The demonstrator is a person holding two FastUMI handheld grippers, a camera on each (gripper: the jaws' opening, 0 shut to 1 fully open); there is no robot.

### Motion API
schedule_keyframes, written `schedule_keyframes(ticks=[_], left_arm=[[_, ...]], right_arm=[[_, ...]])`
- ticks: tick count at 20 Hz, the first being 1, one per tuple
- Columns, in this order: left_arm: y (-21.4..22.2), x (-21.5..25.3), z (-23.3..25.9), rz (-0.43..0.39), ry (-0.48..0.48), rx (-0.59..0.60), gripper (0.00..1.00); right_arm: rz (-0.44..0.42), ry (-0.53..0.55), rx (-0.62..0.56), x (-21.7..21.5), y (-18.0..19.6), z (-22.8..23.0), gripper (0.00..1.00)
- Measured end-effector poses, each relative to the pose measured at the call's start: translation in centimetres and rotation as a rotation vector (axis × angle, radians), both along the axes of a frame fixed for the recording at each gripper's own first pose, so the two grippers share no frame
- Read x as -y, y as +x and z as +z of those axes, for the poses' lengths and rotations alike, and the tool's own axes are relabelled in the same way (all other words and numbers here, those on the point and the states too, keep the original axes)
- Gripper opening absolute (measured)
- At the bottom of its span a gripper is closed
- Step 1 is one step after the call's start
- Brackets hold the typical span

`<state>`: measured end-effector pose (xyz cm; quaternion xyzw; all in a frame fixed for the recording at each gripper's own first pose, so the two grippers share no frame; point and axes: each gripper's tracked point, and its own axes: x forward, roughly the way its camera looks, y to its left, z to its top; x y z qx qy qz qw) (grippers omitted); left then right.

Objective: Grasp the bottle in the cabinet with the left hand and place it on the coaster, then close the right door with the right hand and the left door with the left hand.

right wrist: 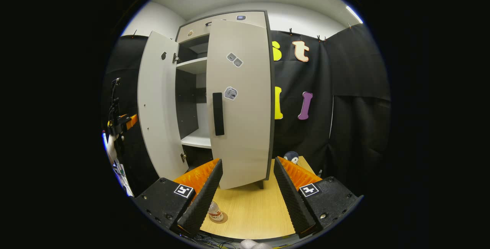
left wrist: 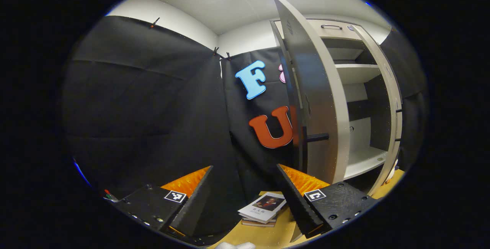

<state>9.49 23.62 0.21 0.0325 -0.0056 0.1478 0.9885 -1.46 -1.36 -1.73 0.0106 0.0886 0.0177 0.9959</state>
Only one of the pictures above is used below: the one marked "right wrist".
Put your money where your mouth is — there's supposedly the long ceiling light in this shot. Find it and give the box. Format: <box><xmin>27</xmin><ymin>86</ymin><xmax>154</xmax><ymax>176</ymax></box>
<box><xmin>346</xmin><ymin>5</ymin><xmax>363</xmax><ymax>24</ymax></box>

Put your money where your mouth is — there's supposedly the clear plastic bottle red label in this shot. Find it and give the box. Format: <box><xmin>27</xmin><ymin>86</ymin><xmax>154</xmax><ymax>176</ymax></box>
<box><xmin>208</xmin><ymin>201</ymin><xmax>224</xmax><ymax>222</ymax></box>

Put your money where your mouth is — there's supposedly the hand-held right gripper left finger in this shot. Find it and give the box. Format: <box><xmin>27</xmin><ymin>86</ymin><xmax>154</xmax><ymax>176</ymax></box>
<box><xmin>132</xmin><ymin>158</ymin><xmax>223</xmax><ymax>238</ymax></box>

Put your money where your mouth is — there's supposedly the grey cabinet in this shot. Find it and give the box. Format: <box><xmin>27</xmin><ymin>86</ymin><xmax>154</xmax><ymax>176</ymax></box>
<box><xmin>174</xmin><ymin>10</ymin><xmax>276</xmax><ymax>190</ymax></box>

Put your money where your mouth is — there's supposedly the black backdrop cloth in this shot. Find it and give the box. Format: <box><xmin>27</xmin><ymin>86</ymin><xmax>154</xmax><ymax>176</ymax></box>
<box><xmin>101</xmin><ymin>23</ymin><xmax>392</xmax><ymax>198</ymax></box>

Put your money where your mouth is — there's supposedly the tangle of black cables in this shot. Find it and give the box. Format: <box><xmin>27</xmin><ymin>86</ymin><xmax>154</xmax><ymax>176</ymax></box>
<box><xmin>189</xmin><ymin>233</ymin><xmax>238</xmax><ymax>248</ymax></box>

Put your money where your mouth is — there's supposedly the grey cabinet door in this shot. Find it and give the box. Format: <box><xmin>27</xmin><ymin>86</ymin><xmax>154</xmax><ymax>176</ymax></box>
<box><xmin>206</xmin><ymin>19</ymin><xmax>273</xmax><ymax>190</ymax></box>
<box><xmin>137</xmin><ymin>31</ymin><xmax>190</xmax><ymax>181</ymax></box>

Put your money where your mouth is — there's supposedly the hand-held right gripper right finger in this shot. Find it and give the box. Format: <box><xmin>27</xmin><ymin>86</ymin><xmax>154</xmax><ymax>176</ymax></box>
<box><xmin>273</xmin><ymin>156</ymin><xmax>362</xmax><ymax>238</ymax></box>

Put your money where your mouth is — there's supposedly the round brown coaster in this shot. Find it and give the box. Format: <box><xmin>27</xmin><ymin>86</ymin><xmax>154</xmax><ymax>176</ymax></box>
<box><xmin>209</xmin><ymin>211</ymin><xmax>229</xmax><ymax>224</ymax></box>

